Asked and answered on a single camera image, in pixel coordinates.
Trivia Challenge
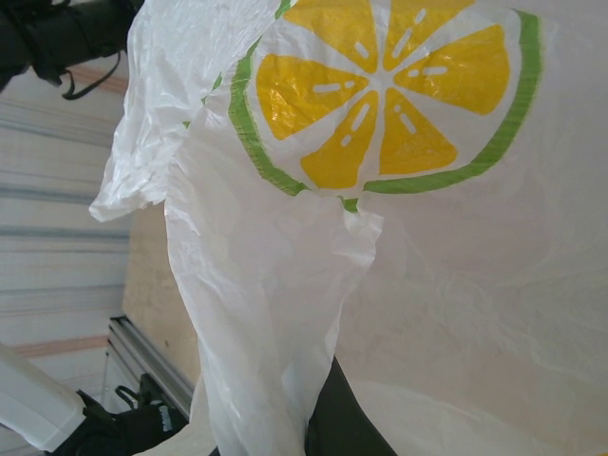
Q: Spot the thin black cable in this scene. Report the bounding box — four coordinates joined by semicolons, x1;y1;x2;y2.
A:
60;48;124;102

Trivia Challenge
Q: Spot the aluminium rail frame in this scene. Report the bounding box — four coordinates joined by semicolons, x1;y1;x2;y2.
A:
106;315;197;423

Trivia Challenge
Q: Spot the white lemon print plastic bag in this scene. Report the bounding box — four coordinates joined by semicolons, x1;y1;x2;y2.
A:
88;0;608;456

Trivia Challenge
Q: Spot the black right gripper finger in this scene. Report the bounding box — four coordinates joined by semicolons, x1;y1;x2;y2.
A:
303;353;398;456

